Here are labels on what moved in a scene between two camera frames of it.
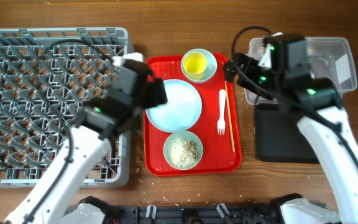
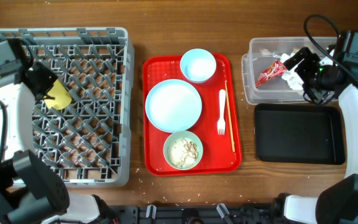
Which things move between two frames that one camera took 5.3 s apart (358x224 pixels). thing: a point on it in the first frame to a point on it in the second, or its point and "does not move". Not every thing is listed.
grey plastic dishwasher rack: [34, 83] does not move
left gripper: [160, 93] to [44, 67]
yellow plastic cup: [194, 65] to [62, 98]
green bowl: [183, 150] does not move
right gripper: [250, 65] to [311, 59]
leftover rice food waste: [183, 152] does not move
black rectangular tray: [278, 138] does not move
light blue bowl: [211, 68] does not move
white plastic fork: [221, 124] does not move
